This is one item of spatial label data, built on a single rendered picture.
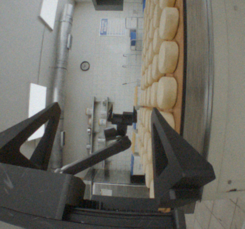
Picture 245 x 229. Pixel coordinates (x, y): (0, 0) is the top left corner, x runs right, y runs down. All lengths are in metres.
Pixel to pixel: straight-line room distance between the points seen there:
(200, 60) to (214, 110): 0.08
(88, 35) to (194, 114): 5.05
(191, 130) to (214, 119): 0.04
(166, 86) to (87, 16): 5.45
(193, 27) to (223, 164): 0.24
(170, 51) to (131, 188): 3.93
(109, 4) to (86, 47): 4.19
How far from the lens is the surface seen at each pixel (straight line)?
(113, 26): 5.20
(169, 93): 0.20
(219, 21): 0.30
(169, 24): 0.24
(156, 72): 0.28
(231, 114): 0.27
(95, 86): 4.57
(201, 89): 0.25
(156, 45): 0.29
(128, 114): 0.68
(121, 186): 4.02
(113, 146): 0.72
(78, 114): 4.66
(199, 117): 0.25
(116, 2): 0.88
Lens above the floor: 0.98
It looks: 1 degrees up
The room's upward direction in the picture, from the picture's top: 87 degrees counter-clockwise
